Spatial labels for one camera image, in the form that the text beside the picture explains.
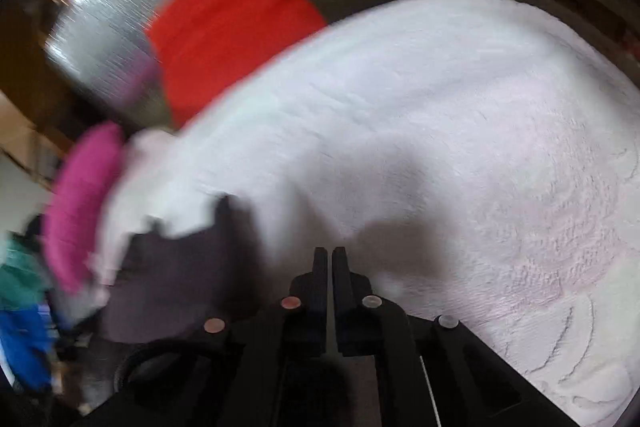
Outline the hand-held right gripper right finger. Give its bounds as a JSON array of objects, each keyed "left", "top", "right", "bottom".
[{"left": 332, "top": 247, "right": 576, "bottom": 427}]

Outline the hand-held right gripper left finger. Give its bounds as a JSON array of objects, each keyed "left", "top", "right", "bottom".
[{"left": 202, "top": 247, "right": 329, "bottom": 427}]

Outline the dark plaid puffer jacket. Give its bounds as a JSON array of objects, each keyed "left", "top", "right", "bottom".
[{"left": 97, "top": 196, "right": 263, "bottom": 345}]

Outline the white bed blanket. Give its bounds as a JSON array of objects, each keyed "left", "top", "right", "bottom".
[{"left": 87, "top": 0, "right": 640, "bottom": 427}]

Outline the pink pillow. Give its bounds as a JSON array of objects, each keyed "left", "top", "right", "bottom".
[{"left": 42, "top": 122, "right": 127, "bottom": 294}]

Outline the red pillow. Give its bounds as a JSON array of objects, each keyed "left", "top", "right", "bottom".
[{"left": 144, "top": 0, "right": 329, "bottom": 128}]

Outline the teal jacket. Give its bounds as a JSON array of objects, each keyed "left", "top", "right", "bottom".
[{"left": 0, "top": 232, "right": 52, "bottom": 309}]

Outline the blue jacket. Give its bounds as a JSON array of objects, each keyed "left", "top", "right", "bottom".
[{"left": 0, "top": 307, "right": 55, "bottom": 394}]

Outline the wooden cabinet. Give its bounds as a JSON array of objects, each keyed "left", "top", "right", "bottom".
[{"left": 0, "top": 0, "right": 88, "bottom": 188}]

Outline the black braided cable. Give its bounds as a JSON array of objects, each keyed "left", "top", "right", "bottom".
[{"left": 114, "top": 339, "right": 216, "bottom": 408}]

